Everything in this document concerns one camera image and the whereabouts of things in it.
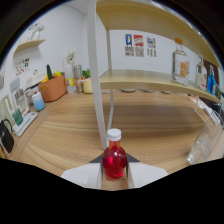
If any red liquid bottle white cap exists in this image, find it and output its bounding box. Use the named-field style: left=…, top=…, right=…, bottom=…
left=101, top=128, right=128, bottom=181

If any clear bottle orange cap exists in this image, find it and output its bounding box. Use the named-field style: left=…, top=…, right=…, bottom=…
left=171, top=37, right=191, bottom=87

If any green cup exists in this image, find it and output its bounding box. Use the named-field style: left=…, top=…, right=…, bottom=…
left=12, top=108, right=24, bottom=126

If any pale yellow cup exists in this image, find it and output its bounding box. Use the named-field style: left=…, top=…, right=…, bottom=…
left=82, top=78, right=94, bottom=94

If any white labelled tall cup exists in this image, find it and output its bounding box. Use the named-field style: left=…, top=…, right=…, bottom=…
left=63, top=63, right=77, bottom=94

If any white tray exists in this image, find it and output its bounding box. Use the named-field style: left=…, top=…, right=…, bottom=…
left=13, top=111, right=39, bottom=138

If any black kettle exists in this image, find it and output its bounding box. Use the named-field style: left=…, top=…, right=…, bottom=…
left=0, top=118, right=15, bottom=154

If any orange storage basket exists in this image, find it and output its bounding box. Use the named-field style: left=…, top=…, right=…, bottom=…
left=38, top=74, right=68, bottom=103

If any two-tier wooden shelf rack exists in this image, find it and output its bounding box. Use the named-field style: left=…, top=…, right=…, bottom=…
left=87, top=0, right=223, bottom=151

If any glass shaker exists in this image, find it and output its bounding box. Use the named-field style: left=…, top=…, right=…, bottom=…
left=73, top=64, right=84, bottom=94

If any green potted plant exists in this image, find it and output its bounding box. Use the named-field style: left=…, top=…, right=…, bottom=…
left=82, top=68, right=92, bottom=80

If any clear bottle red label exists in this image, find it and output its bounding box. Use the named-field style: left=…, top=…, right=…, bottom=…
left=194, top=54, right=208, bottom=92

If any red wall poster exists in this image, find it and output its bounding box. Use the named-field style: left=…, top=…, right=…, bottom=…
left=133, top=34, right=145, bottom=58

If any blue wall poster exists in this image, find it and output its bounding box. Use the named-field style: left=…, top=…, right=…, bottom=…
left=124, top=33, right=134, bottom=57

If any wooden wall shelf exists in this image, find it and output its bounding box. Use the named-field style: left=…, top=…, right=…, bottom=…
left=13, top=38, right=47, bottom=54

